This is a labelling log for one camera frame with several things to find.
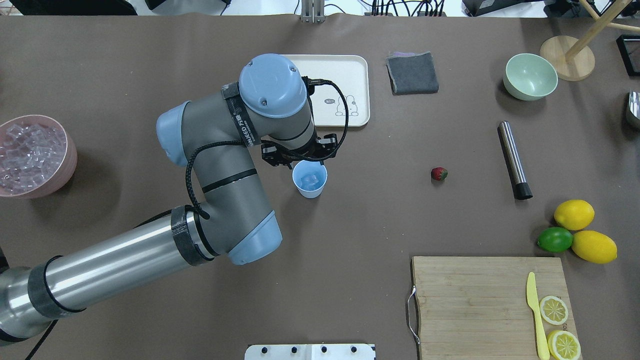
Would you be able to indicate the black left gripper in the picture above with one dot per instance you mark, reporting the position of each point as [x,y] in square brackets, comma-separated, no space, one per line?
[271,153]

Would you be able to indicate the clear ice cube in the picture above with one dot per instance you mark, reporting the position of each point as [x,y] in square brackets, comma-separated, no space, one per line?
[310,182]

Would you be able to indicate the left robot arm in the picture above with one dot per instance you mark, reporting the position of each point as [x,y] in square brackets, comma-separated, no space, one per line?
[229,212]

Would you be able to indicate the light blue plastic cup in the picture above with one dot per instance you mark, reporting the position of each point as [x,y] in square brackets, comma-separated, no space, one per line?
[304,167]

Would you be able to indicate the pink bowl of ice cubes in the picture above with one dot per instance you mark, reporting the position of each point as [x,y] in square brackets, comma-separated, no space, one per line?
[38,157]

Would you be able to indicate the steel ice scoop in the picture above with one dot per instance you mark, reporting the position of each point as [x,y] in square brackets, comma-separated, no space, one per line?
[632,113]

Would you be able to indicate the cream rabbit tray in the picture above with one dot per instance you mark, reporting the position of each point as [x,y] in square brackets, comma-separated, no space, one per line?
[350,74]

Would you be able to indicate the grey folded cloth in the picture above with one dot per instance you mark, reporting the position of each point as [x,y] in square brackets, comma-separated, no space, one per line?
[412,73]

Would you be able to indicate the red strawberry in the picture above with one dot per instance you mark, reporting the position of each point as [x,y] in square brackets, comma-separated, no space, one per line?
[439,174]

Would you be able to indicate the steel muddler black tip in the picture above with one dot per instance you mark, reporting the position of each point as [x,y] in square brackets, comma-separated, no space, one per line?
[520,187]

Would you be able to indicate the bamboo cutting board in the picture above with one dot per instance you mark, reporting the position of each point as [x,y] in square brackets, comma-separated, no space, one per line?
[475,307]

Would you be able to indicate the mint green bowl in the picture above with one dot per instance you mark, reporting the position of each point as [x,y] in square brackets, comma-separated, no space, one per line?
[529,77]

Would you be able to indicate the green lime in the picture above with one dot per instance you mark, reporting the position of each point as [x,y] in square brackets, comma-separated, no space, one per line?
[555,239]

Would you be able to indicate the yellow plastic knife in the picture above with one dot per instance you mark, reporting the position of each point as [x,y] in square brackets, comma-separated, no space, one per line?
[531,293]

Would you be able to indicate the yellow lemon upper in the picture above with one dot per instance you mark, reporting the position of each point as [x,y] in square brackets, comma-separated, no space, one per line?
[574,214]

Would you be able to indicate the yellow lemon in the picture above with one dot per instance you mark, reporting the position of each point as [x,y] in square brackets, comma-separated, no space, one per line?
[574,214]
[594,247]

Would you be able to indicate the wooden mug tree stand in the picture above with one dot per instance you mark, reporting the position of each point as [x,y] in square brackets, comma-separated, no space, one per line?
[571,57]

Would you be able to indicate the lemon slice upper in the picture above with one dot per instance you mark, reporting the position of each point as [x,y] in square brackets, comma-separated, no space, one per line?
[554,310]

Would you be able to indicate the lemon slice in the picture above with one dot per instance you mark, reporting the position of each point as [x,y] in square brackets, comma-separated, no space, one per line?
[554,310]
[564,345]

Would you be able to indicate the yellow lemon lower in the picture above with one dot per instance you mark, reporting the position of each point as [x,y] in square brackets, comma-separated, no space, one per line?
[594,247]

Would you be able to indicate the lemon slice lower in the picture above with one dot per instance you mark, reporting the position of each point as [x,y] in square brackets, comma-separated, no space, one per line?
[564,345]

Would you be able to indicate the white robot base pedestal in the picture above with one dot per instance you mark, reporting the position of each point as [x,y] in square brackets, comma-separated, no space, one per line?
[311,351]

